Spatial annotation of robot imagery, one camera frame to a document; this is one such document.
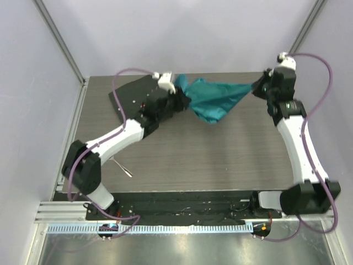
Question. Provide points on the teal satin napkin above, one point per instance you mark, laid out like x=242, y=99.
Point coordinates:
x=212, y=101

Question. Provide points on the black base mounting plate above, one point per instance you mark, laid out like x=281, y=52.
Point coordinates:
x=206, y=208

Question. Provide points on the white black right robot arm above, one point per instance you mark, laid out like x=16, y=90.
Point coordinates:
x=311, y=185

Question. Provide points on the silver metal fork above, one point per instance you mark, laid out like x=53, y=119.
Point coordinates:
x=124, y=169

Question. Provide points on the dark pinstriped shirt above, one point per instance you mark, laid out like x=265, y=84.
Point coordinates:
x=133, y=94

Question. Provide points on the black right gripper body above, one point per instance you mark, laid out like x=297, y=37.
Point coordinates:
x=262, y=89

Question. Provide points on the white slotted cable duct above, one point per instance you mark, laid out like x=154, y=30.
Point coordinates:
x=110, y=228

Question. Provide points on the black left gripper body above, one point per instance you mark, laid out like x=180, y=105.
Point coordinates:
x=175, y=102

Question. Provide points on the aluminium frame rail right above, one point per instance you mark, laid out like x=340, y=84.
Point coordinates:
x=307, y=25

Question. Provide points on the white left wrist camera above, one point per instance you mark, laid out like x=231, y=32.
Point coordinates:
x=165, y=81

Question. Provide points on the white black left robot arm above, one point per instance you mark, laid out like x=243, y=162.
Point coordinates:
x=82, y=166

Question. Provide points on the aluminium frame post left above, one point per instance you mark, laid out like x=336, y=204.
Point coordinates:
x=42, y=9

